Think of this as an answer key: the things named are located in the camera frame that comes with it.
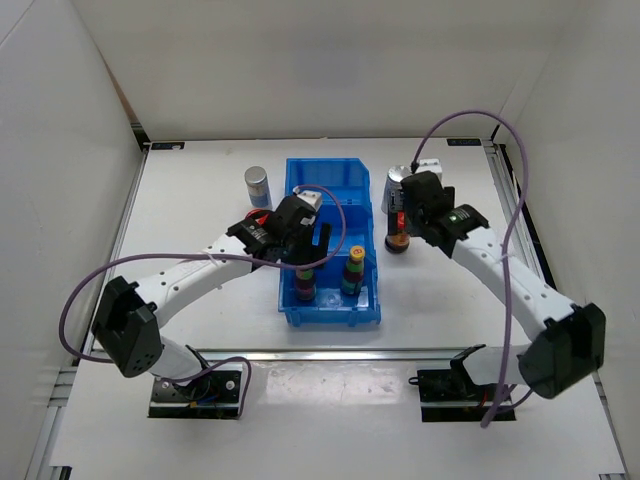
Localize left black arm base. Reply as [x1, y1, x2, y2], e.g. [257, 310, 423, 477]
[147, 353, 252, 420]

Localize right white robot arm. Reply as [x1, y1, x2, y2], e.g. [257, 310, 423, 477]
[400, 171, 606, 400]

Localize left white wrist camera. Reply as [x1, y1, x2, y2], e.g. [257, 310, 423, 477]
[293, 186, 323, 212]

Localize blue three-compartment plastic bin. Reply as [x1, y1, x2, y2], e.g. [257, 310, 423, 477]
[278, 158, 381, 327]

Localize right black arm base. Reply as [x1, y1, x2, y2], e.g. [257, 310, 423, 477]
[408, 344, 501, 423]

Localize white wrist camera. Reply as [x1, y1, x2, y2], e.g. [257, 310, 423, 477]
[412, 158, 443, 179]
[293, 186, 323, 212]

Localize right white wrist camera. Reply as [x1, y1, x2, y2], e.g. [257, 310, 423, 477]
[412, 158, 443, 179]

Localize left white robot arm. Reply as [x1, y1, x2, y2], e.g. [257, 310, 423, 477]
[92, 190, 331, 400]

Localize red-lidded sauce jar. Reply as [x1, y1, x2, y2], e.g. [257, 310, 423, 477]
[245, 209, 272, 225]
[385, 211, 410, 254]

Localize yellow-capped sauce bottle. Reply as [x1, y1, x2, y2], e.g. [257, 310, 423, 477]
[341, 245, 366, 296]
[294, 269, 316, 301]

